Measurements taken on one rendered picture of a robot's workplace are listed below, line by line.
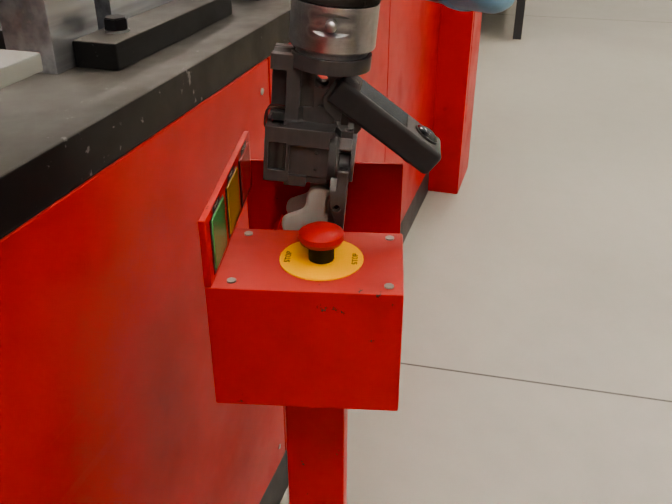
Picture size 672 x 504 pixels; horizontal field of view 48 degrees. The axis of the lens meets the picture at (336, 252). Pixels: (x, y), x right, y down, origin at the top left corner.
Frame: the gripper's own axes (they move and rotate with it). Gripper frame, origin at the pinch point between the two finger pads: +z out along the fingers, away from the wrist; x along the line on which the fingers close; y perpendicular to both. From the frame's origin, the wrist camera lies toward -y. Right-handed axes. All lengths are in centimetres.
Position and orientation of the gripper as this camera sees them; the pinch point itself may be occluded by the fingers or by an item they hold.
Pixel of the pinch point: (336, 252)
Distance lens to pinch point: 75.0
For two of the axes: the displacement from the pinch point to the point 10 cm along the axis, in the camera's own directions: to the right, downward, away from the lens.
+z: -0.9, 8.7, 4.9
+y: -9.9, -1.1, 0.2
